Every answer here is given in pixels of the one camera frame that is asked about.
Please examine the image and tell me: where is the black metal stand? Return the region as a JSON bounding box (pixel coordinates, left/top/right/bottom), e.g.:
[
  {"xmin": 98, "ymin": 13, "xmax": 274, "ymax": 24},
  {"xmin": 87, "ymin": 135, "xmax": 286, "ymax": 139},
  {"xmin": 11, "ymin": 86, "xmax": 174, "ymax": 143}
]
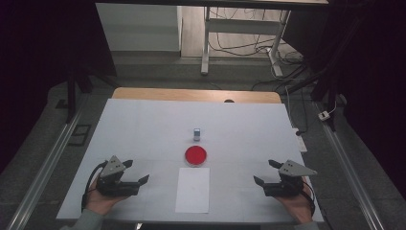
[
  {"xmin": 286, "ymin": 61, "xmax": 347, "ymax": 132},
  {"xmin": 64, "ymin": 61, "xmax": 120, "ymax": 125}
]

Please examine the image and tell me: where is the round red ink pad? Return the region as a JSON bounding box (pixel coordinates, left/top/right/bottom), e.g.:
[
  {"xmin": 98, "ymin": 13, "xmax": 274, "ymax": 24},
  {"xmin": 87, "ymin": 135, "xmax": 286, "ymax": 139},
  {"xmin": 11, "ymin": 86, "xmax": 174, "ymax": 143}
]
[{"xmin": 184, "ymin": 145, "xmax": 209, "ymax": 168}]

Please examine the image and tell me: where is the white desk frame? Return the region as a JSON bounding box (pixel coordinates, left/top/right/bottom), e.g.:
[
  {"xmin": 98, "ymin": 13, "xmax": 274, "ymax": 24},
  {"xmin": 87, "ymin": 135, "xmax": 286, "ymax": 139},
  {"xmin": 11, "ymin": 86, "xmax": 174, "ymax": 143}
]
[{"xmin": 200, "ymin": 6, "xmax": 292, "ymax": 78}]

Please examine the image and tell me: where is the metal floor rail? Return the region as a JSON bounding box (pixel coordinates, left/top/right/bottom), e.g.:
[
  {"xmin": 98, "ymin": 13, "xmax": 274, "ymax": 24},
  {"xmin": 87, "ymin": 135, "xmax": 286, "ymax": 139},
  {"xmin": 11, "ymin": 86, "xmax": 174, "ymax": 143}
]
[
  {"xmin": 314, "ymin": 101, "xmax": 386, "ymax": 230},
  {"xmin": 5, "ymin": 95, "xmax": 88, "ymax": 230}
]

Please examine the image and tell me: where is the white power strip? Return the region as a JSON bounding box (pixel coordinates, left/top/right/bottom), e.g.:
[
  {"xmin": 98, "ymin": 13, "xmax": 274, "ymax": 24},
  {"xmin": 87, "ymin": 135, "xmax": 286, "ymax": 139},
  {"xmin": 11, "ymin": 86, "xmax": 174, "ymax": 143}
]
[{"xmin": 292, "ymin": 127, "xmax": 308, "ymax": 153}]

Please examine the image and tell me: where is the black floor socket frame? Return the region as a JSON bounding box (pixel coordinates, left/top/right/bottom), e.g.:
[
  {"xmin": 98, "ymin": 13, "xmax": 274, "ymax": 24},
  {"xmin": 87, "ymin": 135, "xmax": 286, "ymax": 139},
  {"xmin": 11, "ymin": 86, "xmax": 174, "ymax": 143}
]
[{"xmin": 67, "ymin": 124, "xmax": 93, "ymax": 148}]

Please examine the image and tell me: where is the person's right hand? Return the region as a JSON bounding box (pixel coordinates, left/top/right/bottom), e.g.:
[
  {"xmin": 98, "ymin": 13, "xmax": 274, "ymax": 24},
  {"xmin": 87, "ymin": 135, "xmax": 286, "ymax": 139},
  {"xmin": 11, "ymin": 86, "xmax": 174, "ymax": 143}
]
[{"xmin": 274, "ymin": 176, "xmax": 316, "ymax": 224}]

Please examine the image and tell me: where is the white table cover sheet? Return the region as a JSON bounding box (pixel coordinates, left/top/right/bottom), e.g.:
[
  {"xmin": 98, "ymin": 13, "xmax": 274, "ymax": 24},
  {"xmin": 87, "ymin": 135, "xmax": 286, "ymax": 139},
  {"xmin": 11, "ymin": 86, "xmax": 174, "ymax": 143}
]
[{"xmin": 56, "ymin": 98, "xmax": 325, "ymax": 223}]

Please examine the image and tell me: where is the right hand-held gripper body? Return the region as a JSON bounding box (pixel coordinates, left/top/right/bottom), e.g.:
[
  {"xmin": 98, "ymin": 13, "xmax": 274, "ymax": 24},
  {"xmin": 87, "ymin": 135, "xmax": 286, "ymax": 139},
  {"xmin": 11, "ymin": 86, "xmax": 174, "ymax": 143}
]
[{"xmin": 262, "ymin": 159, "xmax": 318, "ymax": 197}]

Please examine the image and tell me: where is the white paper sheet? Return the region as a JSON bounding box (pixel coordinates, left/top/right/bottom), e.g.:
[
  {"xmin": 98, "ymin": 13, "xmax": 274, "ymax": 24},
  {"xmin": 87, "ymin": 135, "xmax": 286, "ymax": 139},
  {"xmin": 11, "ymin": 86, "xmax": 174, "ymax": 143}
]
[{"xmin": 174, "ymin": 167, "xmax": 211, "ymax": 215}]

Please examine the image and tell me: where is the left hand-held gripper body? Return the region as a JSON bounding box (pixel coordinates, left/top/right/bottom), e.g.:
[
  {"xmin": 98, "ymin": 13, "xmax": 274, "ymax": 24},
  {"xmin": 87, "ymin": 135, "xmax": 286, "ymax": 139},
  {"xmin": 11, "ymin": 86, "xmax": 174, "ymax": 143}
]
[{"xmin": 96, "ymin": 155, "xmax": 142, "ymax": 197}]

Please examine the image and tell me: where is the person's left hand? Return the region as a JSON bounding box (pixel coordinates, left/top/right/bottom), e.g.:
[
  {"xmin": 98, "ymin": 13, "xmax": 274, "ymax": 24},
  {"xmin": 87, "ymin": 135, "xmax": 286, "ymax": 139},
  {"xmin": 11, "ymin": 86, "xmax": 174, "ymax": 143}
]
[{"xmin": 84, "ymin": 176, "xmax": 129, "ymax": 216}]

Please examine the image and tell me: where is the black floor cables tangle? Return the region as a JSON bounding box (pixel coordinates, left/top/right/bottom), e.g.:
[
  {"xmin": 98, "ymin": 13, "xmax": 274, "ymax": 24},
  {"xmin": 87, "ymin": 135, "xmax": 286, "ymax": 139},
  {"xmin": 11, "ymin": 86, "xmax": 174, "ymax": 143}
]
[{"xmin": 209, "ymin": 8, "xmax": 305, "ymax": 66}]

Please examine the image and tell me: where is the white cabinet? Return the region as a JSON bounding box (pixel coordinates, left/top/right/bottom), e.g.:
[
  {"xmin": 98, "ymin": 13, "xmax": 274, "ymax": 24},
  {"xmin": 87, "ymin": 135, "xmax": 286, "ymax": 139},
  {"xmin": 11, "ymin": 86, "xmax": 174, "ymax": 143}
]
[{"xmin": 95, "ymin": 3, "xmax": 183, "ymax": 53}]

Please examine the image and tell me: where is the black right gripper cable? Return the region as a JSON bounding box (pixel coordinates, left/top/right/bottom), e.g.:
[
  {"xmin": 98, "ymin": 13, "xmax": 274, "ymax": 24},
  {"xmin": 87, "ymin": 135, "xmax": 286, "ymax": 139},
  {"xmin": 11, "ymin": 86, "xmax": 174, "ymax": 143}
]
[{"xmin": 301, "ymin": 177, "xmax": 318, "ymax": 216}]

